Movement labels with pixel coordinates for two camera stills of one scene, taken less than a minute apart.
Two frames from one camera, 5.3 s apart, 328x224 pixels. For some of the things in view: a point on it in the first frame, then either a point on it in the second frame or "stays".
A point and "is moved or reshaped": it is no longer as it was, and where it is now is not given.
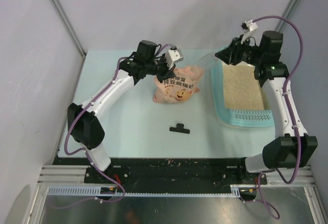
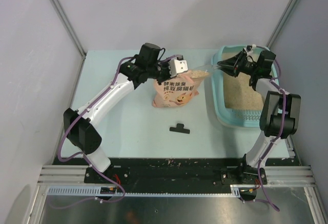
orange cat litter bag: x=179 y=88 is moved or reshaped
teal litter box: x=242 y=118 stays
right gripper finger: x=228 y=60 → x=228 y=69
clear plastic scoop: x=208 y=60 → x=201 y=73
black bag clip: x=180 y=128 stays
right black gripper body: x=243 y=51 → x=243 y=65
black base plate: x=167 y=171 stays
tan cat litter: x=242 y=90 stays
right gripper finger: x=225 y=54 → x=230 y=61
